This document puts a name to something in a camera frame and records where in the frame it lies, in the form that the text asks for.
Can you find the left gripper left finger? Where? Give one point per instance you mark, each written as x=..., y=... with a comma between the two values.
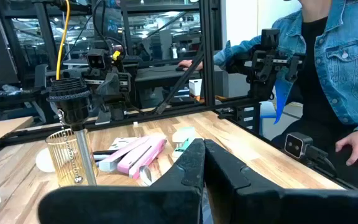
x=166, y=202

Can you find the wooden base table lamp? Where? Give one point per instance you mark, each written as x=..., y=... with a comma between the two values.
x=70, y=99

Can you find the black marker pen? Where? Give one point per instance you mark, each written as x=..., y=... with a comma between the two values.
x=104, y=153

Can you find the pink stapler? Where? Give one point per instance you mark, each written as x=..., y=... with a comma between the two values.
x=138, y=157

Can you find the small white box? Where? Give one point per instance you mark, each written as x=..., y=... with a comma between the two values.
x=195, y=87

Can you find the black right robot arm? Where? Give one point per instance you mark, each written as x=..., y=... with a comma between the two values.
x=134, y=67

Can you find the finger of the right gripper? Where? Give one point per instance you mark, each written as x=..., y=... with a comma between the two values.
x=103, y=116
x=118, y=112

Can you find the white light bulb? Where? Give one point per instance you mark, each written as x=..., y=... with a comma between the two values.
x=43, y=160

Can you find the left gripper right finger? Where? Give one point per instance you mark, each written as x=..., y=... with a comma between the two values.
x=259, y=205

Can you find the beige wooden desk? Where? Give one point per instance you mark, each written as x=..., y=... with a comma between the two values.
x=2, y=126

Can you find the mint green stapler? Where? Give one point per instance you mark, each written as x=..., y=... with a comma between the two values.
x=183, y=137

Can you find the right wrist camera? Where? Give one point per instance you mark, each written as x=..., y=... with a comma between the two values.
x=96, y=59

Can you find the white printed staple box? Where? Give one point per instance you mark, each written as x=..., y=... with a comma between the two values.
x=121, y=143

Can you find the person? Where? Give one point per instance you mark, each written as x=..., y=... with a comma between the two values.
x=346, y=62

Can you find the small white bottle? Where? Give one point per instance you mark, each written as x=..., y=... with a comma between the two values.
x=174, y=51

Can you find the black stereo camera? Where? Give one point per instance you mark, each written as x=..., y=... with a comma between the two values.
x=294, y=145

